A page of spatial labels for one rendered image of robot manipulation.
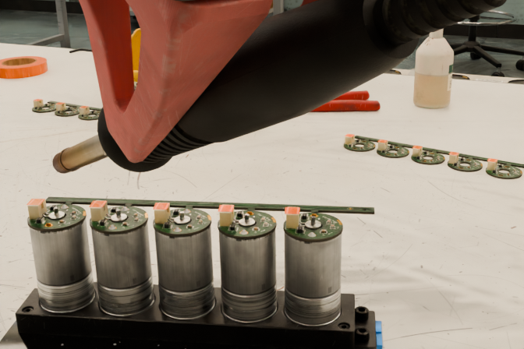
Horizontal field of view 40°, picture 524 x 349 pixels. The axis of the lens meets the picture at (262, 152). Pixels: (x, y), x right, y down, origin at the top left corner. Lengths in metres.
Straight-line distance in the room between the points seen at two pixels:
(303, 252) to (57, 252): 0.11
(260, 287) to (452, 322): 0.10
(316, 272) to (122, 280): 0.08
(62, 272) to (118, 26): 0.17
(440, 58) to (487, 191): 0.19
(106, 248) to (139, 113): 0.15
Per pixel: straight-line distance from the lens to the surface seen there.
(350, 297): 0.33
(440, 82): 0.67
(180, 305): 0.32
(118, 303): 0.32
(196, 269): 0.31
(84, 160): 0.24
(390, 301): 0.37
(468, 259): 0.42
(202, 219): 0.31
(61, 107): 0.69
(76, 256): 0.32
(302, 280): 0.30
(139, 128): 0.17
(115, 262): 0.31
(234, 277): 0.31
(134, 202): 0.33
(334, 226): 0.30
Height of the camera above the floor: 0.95
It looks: 21 degrees down
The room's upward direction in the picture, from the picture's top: 1 degrees counter-clockwise
